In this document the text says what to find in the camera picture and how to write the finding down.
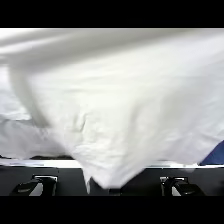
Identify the blue garment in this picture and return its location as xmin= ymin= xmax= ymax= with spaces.
xmin=199 ymin=139 xmax=224 ymax=166

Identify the white garment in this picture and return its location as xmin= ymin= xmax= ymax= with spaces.
xmin=0 ymin=28 xmax=224 ymax=190

